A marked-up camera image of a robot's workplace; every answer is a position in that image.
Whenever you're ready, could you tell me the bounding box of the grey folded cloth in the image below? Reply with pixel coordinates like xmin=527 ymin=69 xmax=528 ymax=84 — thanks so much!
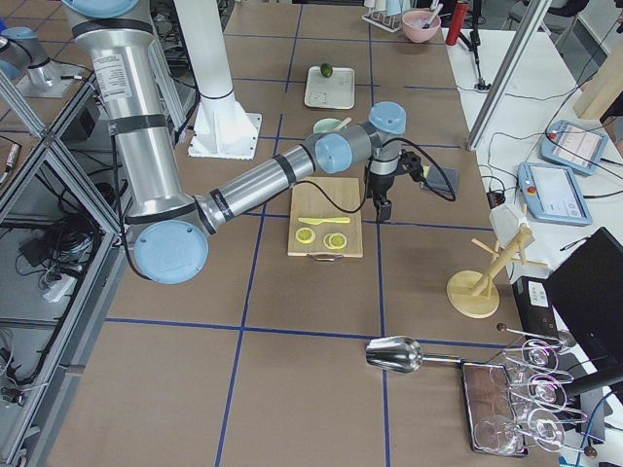
xmin=421 ymin=165 xmax=459 ymax=196

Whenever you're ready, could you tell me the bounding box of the metal scoop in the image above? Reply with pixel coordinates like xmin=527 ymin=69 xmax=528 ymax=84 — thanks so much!
xmin=365 ymin=336 xmax=461 ymax=374

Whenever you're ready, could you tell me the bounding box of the red bottle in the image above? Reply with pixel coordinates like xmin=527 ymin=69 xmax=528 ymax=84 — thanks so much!
xmin=446 ymin=0 xmax=468 ymax=46

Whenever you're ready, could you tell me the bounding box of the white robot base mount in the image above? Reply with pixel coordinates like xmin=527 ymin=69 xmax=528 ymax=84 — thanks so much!
xmin=174 ymin=0 xmax=262 ymax=160

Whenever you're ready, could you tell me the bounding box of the white plastic spoon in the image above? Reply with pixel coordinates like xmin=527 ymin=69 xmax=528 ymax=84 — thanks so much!
xmin=333 ymin=117 xmax=352 ymax=131

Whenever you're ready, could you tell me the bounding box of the pink bowl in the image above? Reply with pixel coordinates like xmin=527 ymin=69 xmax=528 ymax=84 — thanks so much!
xmin=401 ymin=10 xmax=441 ymax=44

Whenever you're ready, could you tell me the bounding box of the light green bowl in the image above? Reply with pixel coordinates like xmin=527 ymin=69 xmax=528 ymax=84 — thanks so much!
xmin=312 ymin=118 xmax=342 ymax=133

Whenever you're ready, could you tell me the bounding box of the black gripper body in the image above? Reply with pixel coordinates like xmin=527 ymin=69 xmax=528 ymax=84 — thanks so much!
xmin=365 ymin=150 xmax=423 ymax=207

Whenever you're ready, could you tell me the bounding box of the black laptop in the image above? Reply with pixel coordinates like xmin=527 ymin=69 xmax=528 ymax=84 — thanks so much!
xmin=545 ymin=227 xmax=622 ymax=363

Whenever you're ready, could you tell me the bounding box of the aluminium frame post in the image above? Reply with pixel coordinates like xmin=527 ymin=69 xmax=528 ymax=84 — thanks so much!
xmin=466 ymin=0 xmax=552 ymax=151

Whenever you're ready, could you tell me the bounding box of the yellow plastic knife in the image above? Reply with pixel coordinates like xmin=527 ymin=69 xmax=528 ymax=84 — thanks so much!
xmin=298 ymin=216 xmax=351 ymax=226

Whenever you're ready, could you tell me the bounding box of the green avocado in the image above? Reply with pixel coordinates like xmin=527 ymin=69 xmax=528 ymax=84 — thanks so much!
xmin=320 ymin=63 xmax=333 ymax=78

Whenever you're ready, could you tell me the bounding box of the blue teach pendant far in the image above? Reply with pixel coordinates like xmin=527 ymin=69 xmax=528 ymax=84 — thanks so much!
xmin=540 ymin=120 xmax=607 ymax=176

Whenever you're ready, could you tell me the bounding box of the bamboo cutting board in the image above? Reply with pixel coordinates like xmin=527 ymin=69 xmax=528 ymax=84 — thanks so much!
xmin=287 ymin=177 xmax=363 ymax=259

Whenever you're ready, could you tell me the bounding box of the blue teach pendant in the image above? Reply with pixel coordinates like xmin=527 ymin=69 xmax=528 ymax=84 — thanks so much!
xmin=540 ymin=120 xmax=607 ymax=176
xmin=517 ymin=162 xmax=593 ymax=227

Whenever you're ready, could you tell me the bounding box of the upper lemon slice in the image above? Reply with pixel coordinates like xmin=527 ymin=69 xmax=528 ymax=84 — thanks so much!
xmin=295 ymin=227 xmax=316 ymax=244

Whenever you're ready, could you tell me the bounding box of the wooden mug tree stand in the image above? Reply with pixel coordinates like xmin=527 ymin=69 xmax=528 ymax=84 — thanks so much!
xmin=446 ymin=223 xmax=548 ymax=319

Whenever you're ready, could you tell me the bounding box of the white bear print tray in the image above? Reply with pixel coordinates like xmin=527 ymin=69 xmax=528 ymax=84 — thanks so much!
xmin=304 ymin=66 xmax=355 ymax=110

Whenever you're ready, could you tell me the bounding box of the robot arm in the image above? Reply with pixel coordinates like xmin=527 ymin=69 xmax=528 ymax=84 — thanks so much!
xmin=64 ymin=1 xmax=423 ymax=284

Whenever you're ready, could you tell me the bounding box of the wine glass rack tray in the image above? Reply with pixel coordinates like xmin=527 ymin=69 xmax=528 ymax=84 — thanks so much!
xmin=460 ymin=323 xmax=588 ymax=458

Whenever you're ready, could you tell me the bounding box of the blue teach pendant near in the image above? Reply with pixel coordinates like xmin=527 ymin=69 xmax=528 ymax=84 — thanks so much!
xmin=517 ymin=162 xmax=593 ymax=227

